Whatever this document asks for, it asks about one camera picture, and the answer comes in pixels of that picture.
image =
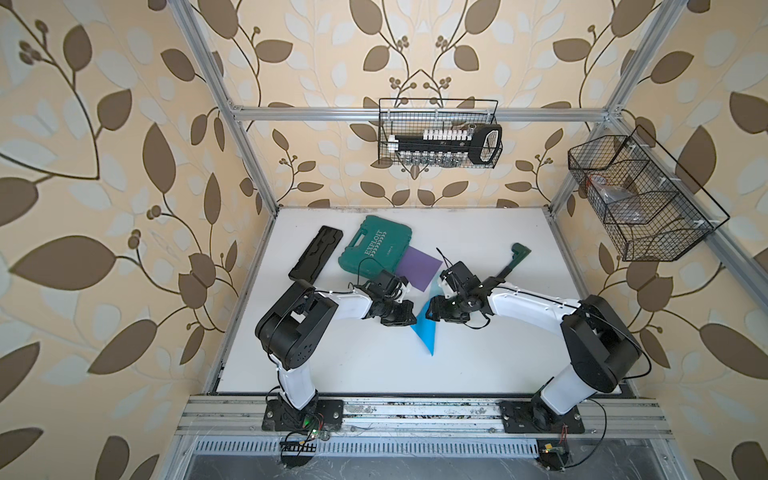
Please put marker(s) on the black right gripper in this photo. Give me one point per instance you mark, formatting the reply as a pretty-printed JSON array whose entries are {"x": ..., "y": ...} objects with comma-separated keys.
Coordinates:
[{"x": 437, "y": 310}]

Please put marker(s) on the black wire basket right wall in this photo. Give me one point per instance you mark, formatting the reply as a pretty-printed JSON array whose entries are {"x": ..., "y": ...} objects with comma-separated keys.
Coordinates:
[{"x": 674, "y": 226}]

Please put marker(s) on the black wire basket wall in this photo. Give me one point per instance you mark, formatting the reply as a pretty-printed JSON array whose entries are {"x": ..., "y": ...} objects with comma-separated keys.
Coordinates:
[
  {"x": 403, "y": 115},
  {"x": 674, "y": 226}
]

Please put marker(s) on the black wire basket rear wall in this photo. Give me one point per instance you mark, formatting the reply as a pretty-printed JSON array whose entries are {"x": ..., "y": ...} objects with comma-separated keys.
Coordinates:
[{"x": 403, "y": 115}]

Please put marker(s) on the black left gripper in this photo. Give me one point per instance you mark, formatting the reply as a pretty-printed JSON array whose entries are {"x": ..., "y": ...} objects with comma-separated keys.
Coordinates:
[{"x": 404, "y": 320}]

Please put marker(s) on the green plastic tool case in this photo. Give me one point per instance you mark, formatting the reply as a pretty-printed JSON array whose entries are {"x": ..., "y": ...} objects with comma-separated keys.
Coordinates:
[{"x": 378, "y": 244}]

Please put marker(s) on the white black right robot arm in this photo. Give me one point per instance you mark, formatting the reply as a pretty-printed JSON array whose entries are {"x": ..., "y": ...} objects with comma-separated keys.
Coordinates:
[{"x": 601, "y": 349}]

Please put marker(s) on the plastic bag in basket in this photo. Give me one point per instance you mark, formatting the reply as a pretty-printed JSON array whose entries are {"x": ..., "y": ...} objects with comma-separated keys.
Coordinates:
[{"x": 617, "y": 205}]

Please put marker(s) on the blue square paper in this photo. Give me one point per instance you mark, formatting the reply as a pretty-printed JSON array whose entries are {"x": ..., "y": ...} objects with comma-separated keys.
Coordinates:
[{"x": 426, "y": 329}]

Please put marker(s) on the small circuit board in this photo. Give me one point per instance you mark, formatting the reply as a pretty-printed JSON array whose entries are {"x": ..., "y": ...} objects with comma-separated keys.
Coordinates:
[
  {"x": 297, "y": 448},
  {"x": 552, "y": 456}
]

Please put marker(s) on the black socket set holder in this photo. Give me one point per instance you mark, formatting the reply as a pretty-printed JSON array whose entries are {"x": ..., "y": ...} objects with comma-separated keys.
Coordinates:
[{"x": 477, "y": 146}]

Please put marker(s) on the aluminium frame post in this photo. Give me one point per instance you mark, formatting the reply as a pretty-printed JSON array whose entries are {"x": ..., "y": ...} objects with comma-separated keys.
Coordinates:
[
  {"x": 184, "y": 16},
  {"x": 636, "y": 66}
]

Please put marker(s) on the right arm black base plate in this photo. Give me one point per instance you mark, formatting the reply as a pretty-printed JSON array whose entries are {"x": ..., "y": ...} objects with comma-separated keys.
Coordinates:
[{"x": 526, "y": 417}]

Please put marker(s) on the black foam tool tray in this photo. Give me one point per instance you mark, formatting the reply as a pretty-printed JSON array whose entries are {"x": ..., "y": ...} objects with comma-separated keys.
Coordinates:
[{"x": 314, "y": 258}]

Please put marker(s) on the aluminium frame right side rail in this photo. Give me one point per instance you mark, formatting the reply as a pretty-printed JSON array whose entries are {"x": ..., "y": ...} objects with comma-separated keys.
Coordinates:
[{"x": 748, "y": 273}]

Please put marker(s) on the small circuit board left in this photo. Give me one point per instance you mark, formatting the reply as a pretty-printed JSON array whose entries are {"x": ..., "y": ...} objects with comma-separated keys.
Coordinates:
[{"x": 297, "y": 448}]

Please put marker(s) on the small circuit board right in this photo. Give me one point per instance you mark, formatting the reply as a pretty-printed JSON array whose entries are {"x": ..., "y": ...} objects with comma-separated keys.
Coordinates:
[{"x": 552, "y": 456}]

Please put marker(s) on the purple square paper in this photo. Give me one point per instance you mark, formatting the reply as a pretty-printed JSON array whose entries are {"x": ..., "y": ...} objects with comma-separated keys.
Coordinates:
[{"x": 418, "y": 268}]

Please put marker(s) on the aluminium frame post left rear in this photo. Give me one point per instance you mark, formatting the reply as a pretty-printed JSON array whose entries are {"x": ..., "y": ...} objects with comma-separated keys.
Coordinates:
[{"x": 184, "y": 16}]

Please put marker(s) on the aluminium frame post right rear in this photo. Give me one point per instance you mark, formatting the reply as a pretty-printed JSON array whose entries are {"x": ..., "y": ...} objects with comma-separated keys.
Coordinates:
[{"x": 636, "y": 66}]

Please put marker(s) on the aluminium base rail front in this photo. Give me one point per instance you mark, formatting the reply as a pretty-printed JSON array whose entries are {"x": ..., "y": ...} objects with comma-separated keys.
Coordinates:
[{"x": 424, "y": 417}]

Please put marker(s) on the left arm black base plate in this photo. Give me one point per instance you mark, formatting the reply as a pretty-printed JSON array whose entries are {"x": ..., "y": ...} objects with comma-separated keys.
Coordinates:
[{"x": 303, "y": 415}]

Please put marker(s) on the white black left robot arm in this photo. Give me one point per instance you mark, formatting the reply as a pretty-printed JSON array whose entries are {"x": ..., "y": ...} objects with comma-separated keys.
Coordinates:
[{"x": 292, "y": 329}]

